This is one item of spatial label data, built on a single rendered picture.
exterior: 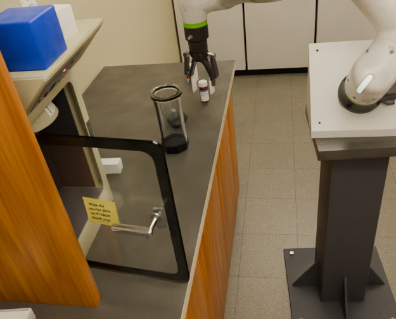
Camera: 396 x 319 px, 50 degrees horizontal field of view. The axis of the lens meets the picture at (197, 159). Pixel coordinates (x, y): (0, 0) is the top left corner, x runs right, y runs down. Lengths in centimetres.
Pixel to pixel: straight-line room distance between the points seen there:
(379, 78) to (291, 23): 267
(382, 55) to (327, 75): 28
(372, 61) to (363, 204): 62
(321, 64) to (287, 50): 247
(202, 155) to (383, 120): 63
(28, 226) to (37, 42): 38
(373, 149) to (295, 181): 136
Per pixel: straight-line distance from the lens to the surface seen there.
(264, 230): 251
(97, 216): 97
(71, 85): 119
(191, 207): 128
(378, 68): 135
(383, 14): 139
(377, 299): 225
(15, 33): 84
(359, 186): 169
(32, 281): 112
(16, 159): 84
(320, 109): 155
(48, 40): 86
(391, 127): 158
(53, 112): 110
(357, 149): 151
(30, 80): 83
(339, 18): 399
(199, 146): 154
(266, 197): 271
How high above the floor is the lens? 180
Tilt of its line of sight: 36 degrees down
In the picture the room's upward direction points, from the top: 8 degrees counter-clockwise
